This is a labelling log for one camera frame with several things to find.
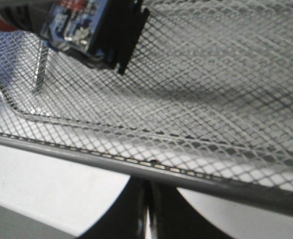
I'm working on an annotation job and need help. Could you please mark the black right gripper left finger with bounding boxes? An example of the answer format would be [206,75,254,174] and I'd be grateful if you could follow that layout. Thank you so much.
[74,175,151,239]

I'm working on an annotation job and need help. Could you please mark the grey metal rack frame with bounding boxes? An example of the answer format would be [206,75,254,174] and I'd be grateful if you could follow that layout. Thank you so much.
[32,41,49,94]

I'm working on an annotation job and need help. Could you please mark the silver mesh tray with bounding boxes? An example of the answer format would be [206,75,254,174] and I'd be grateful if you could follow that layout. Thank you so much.
[0,0,293,216]

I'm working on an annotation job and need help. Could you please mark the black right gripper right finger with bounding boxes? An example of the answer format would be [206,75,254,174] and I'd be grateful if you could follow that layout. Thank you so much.
[148,181,234,239]

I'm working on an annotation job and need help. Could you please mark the red emergency stop button switch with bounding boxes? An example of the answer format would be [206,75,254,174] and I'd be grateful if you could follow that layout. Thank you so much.
[0,0,150,74]

